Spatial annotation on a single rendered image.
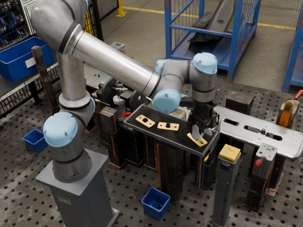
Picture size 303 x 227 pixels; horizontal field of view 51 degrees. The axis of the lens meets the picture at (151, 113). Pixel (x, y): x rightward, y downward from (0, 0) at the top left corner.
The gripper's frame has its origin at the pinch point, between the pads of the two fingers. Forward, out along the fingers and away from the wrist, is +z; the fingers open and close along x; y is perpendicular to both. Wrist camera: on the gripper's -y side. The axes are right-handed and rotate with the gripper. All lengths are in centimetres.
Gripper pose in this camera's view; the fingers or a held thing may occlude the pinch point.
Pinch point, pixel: (197, 135)
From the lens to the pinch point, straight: 123.8
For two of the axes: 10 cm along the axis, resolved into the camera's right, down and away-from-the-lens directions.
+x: 8.4, -3.8, 3.8
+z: 0.6, 7.7, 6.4
